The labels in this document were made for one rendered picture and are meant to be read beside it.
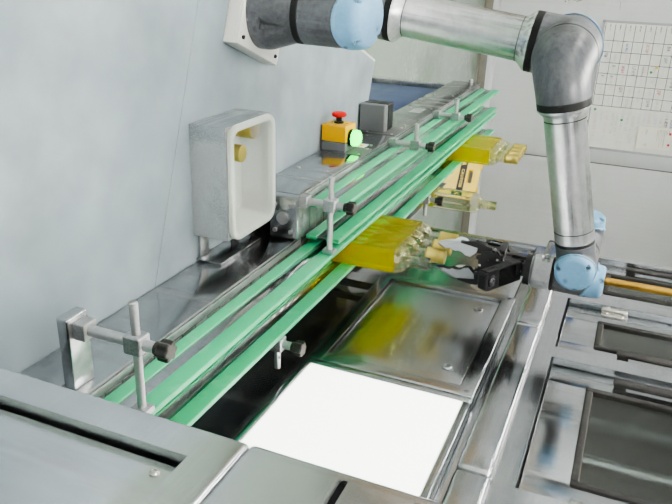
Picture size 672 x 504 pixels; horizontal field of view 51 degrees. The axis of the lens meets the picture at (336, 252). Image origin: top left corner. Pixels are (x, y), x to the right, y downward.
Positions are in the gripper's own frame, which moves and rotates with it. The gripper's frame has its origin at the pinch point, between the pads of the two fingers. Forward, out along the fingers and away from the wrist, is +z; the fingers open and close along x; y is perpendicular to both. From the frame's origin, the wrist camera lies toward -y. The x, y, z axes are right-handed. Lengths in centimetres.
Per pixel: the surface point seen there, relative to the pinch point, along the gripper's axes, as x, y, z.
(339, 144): 17.6, 20.0, 34.6
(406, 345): -12.7, -21.2, 0.7
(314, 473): 22, -105, -15
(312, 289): -3.4, -23.3, 21.9
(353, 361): -12.1, -33.2, 8.0
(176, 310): 6, -59, 31
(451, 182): -76, 317, 71
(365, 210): 6.2, 4.7, 20.9
